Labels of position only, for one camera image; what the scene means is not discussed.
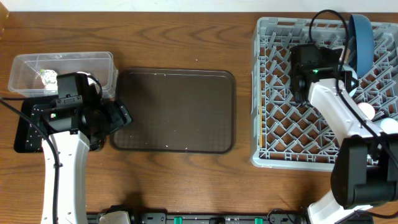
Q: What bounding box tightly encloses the dark brown serving tray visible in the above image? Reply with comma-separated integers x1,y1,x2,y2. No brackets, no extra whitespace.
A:
109,68,236,154

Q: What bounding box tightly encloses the grey dishwasher rack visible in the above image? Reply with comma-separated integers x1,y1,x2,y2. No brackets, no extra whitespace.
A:
251,17,397,172

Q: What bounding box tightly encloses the light blue rice bowl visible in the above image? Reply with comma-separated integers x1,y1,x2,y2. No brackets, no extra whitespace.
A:
342,63,359,97

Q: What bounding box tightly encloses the dark blue plate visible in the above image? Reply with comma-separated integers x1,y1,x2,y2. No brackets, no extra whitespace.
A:
348,14,374,78

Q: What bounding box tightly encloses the wooden chopstick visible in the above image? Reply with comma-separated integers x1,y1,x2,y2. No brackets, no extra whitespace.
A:
258,105,262,148

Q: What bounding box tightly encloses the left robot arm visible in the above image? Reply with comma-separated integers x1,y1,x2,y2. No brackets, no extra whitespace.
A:
30,72,132,223

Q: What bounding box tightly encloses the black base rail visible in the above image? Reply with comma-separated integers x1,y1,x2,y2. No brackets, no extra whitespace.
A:
87,205,310,224

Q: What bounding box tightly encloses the pink cup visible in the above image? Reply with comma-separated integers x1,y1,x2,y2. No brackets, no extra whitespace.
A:
358,102,376,120

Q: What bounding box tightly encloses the light blue cup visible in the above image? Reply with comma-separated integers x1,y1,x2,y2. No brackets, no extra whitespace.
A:
375,118,398,134

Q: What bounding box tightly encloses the white tissue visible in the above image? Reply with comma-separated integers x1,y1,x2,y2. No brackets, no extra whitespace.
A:
78,72,101,87

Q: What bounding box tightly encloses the black plastic tray bin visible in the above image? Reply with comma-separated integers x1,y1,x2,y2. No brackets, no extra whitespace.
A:
14,95,106,153

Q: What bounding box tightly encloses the clear plastic bin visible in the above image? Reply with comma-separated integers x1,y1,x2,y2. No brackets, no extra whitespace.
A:
8,52,118,98

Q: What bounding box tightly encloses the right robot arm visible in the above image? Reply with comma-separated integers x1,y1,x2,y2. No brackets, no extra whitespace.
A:
289,44,397,223

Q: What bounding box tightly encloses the foil ball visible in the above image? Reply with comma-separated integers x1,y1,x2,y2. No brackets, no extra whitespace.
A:
39,70,58,90

